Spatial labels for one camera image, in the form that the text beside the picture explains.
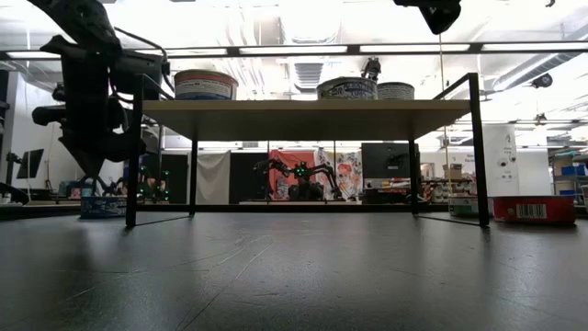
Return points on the red cloth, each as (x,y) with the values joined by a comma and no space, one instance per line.
(289,156)

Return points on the wooden shelf with black legs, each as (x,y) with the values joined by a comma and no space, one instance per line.
(303,119)

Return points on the floral printed cloth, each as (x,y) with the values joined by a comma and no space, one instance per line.
(347,172)

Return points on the black monitor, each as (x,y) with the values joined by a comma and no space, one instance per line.
(30,163)

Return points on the black partition panel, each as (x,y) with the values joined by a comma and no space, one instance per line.
(248,184)

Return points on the cardboard box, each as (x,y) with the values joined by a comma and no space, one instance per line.
(452,171)

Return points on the storage rack with bins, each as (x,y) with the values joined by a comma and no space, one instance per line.
(569,172)

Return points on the black ceiling spotlight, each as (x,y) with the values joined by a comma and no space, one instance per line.
(57,93)
(371,69)
(542,80)

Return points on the ceiling air vent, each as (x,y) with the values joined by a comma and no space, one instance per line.
(308,76)

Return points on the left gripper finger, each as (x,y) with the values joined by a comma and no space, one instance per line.
(98,151)

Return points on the overhead bar with light strips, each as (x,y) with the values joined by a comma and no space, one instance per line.
(294,49)

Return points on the black screen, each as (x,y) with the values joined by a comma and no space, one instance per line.
(386,158)

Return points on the black table mat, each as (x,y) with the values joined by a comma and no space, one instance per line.
(321,285)

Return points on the white curtain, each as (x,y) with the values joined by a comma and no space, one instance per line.
(213,177)

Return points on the teal skipjack tuna can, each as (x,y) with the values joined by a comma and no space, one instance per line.
(396,92)

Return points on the white pillar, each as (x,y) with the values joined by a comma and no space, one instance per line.
(500,161)

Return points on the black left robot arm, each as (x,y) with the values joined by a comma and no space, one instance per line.
(78,27)

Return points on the gold-lid blue striped can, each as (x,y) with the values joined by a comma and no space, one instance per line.
(206,85)

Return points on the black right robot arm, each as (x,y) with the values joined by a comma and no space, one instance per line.
(436,11)

